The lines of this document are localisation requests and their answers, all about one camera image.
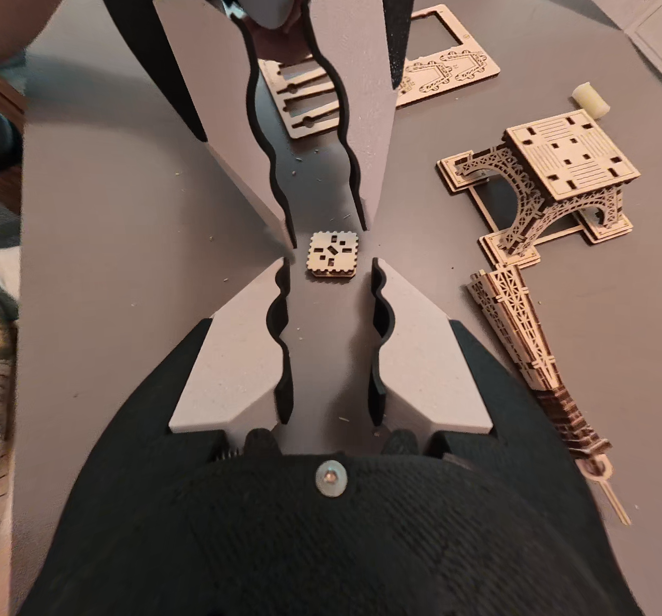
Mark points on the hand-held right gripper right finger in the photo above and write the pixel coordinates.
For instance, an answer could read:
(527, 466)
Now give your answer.
(429, 373)

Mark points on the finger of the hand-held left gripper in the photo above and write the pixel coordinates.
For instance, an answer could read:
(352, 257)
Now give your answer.
(362, 58)
(207, 68)

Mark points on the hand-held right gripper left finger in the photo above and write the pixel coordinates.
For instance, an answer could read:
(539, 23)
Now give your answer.
(232, 368)

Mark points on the wooden tower model spire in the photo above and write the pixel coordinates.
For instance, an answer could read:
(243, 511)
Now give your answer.
(512, 306)

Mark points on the small toothed wooden square plate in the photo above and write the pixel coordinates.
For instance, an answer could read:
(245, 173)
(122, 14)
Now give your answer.
(318, 264)

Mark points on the small rounded wooden square plate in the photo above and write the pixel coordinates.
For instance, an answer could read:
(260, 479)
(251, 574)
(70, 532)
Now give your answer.
(333, 275)

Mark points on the grey desk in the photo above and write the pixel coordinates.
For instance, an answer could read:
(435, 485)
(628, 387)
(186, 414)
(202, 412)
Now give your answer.
(129, 264)

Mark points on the person's left hand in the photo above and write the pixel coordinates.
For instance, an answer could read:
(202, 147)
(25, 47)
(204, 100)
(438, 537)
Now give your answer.
(284, 45)

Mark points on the laser-cut wooden parts sheet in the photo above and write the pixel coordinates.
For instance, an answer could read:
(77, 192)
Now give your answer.
(481, 65)

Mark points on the wooden tower model base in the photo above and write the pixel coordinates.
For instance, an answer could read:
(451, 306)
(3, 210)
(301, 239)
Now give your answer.
(569, 156)

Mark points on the white wax cylinder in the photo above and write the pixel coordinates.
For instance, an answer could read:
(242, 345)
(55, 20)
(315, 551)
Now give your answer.
(592, 102)

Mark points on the paper assembly instruction sheet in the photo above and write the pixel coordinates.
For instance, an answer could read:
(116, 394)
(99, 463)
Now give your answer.
(646, 21)

